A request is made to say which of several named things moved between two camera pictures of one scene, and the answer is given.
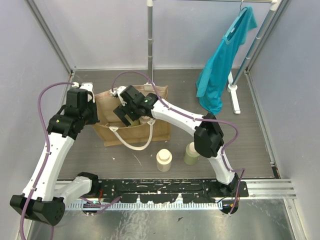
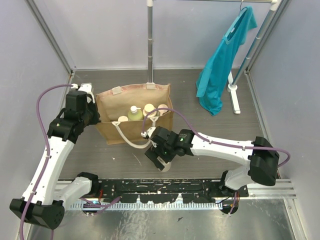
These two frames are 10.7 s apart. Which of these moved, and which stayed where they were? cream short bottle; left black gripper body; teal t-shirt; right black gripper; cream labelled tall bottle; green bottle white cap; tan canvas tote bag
Moved: right black gripper; cream labelled tall bottle; green bottle white cap
Stayed: left black gripper body; cream short bottle; teal t-shirt; tan canvas tote bag
